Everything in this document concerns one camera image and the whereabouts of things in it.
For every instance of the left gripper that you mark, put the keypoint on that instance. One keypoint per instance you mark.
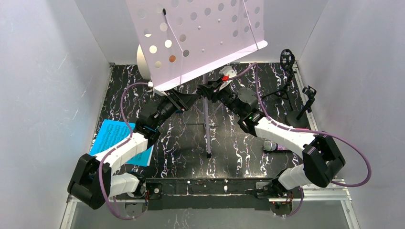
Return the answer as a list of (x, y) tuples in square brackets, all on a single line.
[(181, 102)]

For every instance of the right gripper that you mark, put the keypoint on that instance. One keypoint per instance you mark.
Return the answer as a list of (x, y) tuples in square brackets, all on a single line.
[(216, 91)]

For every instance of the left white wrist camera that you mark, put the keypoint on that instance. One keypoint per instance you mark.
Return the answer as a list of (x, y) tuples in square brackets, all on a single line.
[(158, 92)]

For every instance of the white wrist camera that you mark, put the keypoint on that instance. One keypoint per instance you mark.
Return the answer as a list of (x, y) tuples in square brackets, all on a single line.
[(158, 92), (227, 74)]

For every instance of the silver tripod music stand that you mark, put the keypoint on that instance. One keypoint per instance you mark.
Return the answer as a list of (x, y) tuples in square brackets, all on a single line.
[(184, 39)]

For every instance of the black round-base mic stand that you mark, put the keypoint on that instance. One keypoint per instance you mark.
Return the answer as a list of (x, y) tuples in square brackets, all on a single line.
[(298, 119)]

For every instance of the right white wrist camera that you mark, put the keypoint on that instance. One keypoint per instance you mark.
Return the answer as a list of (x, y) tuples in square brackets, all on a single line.
[(227, 74)]

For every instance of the blue mesh microphone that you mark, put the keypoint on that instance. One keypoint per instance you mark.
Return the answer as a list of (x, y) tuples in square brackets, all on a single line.
[(272, 147)]

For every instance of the cream and orange drum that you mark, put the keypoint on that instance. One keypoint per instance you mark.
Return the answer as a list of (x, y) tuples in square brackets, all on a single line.
[(142, 64)]

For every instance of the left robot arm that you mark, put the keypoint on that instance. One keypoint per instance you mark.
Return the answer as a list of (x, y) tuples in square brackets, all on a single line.
[(94, 180)]

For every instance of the blue sheet music page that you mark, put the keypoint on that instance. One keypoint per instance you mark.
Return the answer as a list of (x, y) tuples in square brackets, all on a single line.
[(112, 132)]

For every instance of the aluminium frame rail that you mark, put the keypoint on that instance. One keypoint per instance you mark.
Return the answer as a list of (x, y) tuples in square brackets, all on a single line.
[(219, 204)]

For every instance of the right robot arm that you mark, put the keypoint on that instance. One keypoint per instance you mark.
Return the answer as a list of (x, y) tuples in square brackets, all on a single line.
[(322, 159)]

